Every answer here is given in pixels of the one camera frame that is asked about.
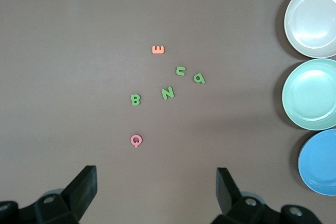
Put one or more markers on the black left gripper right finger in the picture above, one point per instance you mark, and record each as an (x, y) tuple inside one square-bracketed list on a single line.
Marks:
[(228, 195)]

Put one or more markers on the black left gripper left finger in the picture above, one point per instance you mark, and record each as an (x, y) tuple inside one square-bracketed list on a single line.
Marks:
[(76, 195)]

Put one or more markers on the green foam capital letter B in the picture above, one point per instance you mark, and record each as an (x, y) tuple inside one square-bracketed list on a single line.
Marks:
[(132, 100)]

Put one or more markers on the green foam capital letter N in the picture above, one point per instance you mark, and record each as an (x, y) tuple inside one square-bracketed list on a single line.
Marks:
[(168, 93)]

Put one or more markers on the green foam lowercase letter a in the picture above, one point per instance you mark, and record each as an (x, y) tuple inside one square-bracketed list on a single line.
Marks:
[(202, 78)]

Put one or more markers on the green foam lowercase letter n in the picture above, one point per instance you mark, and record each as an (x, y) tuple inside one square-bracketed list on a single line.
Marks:
[(177, 71)]

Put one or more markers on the pink foam letter Q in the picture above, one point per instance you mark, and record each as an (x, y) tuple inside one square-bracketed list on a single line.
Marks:
[(131, 140)]

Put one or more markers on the blue round plate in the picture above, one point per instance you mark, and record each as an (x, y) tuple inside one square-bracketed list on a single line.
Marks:
[(320, 163)]

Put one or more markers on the mint green round plate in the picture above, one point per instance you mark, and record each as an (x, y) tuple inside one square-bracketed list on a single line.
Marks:
[(312, 95)]

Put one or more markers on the orange foam letter E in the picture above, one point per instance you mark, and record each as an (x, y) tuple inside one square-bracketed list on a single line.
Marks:
[(158, 51)]

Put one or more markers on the beige round plate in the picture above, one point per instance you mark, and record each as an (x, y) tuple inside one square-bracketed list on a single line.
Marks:
[(312, 19)]

